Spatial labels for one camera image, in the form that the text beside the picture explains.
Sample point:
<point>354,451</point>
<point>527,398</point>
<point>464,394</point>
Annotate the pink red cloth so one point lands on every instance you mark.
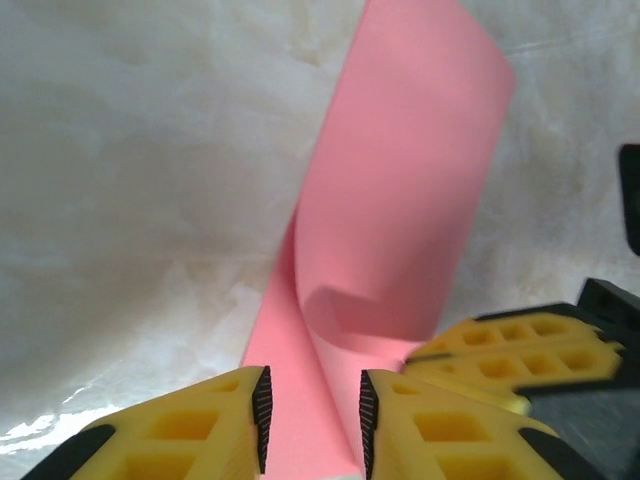
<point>400,200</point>

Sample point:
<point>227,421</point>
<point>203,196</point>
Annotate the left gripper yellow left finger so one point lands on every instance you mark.
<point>200,425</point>

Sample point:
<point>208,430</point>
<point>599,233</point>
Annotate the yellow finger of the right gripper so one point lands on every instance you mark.
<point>515,330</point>
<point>540,365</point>

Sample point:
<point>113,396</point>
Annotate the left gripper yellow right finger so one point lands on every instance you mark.
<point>450,435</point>

